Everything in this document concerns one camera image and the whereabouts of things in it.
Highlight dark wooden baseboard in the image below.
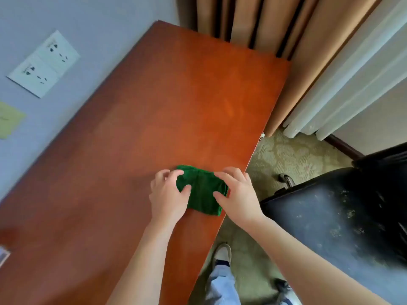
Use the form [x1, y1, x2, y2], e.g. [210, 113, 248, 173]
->
[323, 133, 365, 161]

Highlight person's left hand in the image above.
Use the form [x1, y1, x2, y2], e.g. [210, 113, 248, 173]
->
[148, 169, 192, 227]

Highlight white sheer curtain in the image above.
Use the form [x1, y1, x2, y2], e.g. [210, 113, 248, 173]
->
[282, 0, 407, 141]

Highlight person's right hand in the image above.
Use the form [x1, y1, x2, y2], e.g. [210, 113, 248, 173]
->
[212, 166, 266, 232]

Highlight white and navy left shoe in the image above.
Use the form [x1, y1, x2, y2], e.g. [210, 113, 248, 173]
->
[212, 243, 232, 268]

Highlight light blue jeans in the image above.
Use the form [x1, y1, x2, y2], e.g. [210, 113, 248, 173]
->
[204, 264, 241, 305]

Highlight white and navy right shoe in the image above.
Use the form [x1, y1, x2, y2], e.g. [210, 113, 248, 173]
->
[283, 292, 303, 305]

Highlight orange wooden table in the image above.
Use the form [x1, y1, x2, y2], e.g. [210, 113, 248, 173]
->
[0, 19, 292, 305]

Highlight green cleaning cloth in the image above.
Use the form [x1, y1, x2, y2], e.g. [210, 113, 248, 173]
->
[176, 165, 229, 216]

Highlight white and navy shoe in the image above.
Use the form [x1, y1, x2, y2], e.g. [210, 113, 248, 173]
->
[212, 243, 232, 268]
[283, 292, 303, 305]

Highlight white wall power socket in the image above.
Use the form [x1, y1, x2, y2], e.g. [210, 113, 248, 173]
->
[7, 53, 61, 99]
[33, 30, 81, 77]

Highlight person's left forearm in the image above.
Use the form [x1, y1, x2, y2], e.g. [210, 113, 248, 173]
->
[106, 219, 179, 305]

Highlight tan curtain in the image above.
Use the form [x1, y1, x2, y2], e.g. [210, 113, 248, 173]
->
[176, 0, 385, 138]

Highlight yellow-green wall note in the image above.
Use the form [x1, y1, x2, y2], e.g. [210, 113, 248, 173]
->
[0, 101, 27, 140]

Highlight person's right forearm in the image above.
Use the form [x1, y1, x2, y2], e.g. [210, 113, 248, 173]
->
[243, 216, 392, 305]

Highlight black leather chair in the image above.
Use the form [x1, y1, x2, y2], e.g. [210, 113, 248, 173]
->
[260, 142, 407, 305]

